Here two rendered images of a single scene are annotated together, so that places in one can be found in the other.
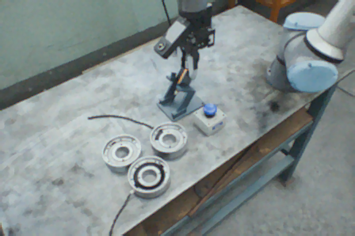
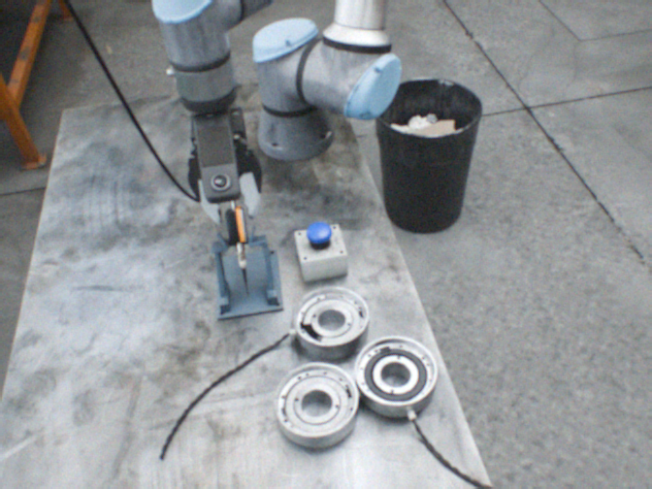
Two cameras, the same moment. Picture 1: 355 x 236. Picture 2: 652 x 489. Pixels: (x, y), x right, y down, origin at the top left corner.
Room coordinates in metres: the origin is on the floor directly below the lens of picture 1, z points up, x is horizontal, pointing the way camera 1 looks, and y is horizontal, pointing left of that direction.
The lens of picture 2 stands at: (0.22, 0.53, 1.53)
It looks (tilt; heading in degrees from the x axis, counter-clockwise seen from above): 44 degrees down; 298
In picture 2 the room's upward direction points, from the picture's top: 6 degrees counter-clockwise
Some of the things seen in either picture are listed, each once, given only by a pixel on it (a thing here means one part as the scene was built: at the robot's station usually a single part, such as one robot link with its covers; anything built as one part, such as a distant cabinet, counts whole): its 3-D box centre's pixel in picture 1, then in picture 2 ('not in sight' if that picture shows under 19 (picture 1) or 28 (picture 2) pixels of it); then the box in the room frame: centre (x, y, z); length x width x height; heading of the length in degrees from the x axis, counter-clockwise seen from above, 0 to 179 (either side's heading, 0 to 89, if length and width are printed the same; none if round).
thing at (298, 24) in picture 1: (302, 37); (290, 62); (0.74, -0.39, 0.97); 0.13 x 0.12 x 0.14; 170
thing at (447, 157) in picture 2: not in sight; (424, 160); (0.70, -1.15, 0.21); 0.34 x 0.34 x 0.43
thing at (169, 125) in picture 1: (169, 141); (332, 323); (0.49, 0.03, 0.82); 0.10 x 0.10 x 0.04
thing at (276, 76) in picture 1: (292, 66); (294, 116); (0.75, -0.39, 0.85); 0.15 x 0.15 x 0.10
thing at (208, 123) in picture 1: (211, 118); (320, 249); (0.56, -0.10, 0.82); 0.08 x 0.07 x 0.05; 124
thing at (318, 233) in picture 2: (209, 112); (319, 241); (0.56, -0.09, 0.85); 0.04 x 0.04 x 0.05
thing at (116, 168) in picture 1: (123, 154); (317, 407); (0.45, 0.16, 0.82); 0.10 x 0.10 x 0.04
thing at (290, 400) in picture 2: (123, 154); (317, 407); (0.45, 0.16, 0.82); 0.08 x 0.08 x 0.02
